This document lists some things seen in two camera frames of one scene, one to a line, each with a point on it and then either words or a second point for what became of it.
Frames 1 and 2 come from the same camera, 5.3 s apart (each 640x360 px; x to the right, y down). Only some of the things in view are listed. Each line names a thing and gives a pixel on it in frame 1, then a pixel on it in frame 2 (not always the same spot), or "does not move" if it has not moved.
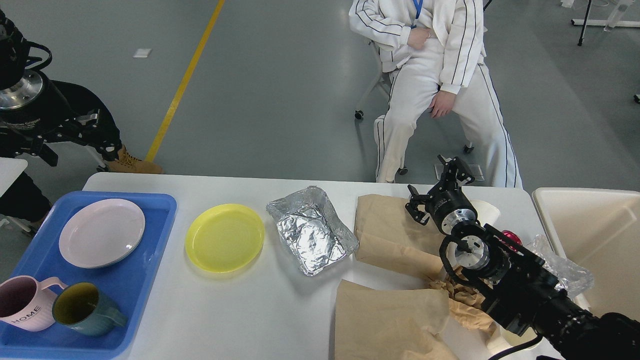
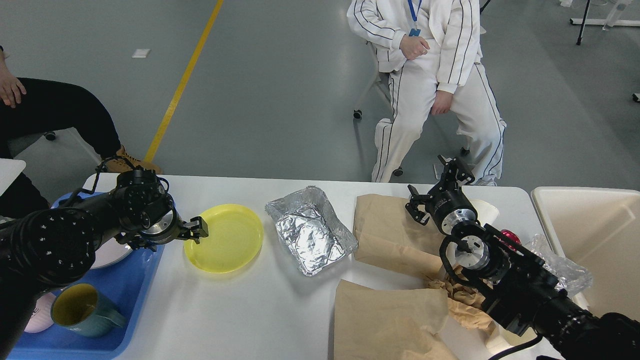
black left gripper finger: (92, 128) → (196, 228)
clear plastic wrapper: (575, 280) does not move
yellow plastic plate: (224, 238) does not move
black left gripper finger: (35, 146) → (135, 242)
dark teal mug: (79, 307) does not move
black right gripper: (446, 201) does not move
